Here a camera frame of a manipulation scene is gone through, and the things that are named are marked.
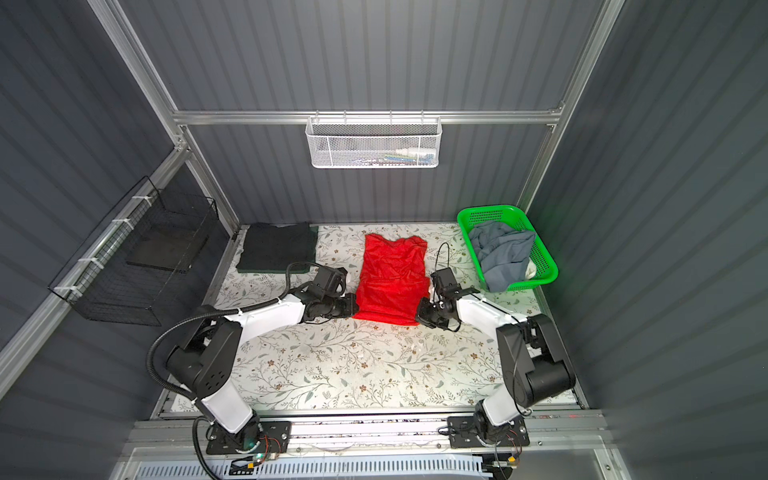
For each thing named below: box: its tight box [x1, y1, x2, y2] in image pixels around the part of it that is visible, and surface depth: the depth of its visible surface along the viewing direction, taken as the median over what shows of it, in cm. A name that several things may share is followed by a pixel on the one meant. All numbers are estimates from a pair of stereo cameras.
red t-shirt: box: [353, 234, 430, 326], surface depth 104 cm
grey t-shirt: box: [469, 221, 537, 293], surface depth 98 cm
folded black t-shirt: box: [236, 222, 319, 273], surface depth 111 cm
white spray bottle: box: [396, 147, 436, 155], surface depth 93 cm
